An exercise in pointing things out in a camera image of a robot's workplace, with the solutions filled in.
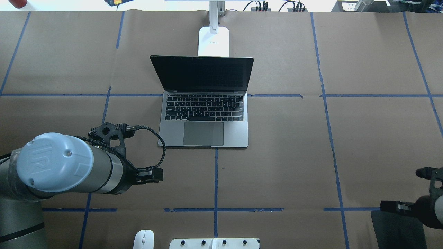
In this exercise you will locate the black mouse pad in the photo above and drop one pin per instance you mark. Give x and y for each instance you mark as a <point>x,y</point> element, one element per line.
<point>394,231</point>

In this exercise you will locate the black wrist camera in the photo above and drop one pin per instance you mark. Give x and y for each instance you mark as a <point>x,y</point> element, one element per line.
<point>112,134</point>

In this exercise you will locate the white computer mouse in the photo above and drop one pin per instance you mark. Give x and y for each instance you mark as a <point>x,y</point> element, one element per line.
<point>144,239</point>

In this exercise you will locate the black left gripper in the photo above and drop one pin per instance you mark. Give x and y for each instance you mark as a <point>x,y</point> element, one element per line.
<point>151,175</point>

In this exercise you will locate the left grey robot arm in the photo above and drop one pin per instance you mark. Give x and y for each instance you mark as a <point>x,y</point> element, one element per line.
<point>53,164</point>

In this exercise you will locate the red cylinder bottle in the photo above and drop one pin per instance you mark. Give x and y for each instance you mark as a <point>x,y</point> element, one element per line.
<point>18,4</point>

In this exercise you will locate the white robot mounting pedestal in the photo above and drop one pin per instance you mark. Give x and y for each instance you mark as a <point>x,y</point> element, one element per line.
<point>215,243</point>

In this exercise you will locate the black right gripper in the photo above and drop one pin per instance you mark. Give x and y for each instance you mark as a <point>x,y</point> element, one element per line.
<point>423,206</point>

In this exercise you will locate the silver grey laptop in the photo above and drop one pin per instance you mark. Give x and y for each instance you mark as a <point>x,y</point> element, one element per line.
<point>204,101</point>

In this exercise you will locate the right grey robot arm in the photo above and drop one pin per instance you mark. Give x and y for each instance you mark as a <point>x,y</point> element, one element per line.
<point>426,210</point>

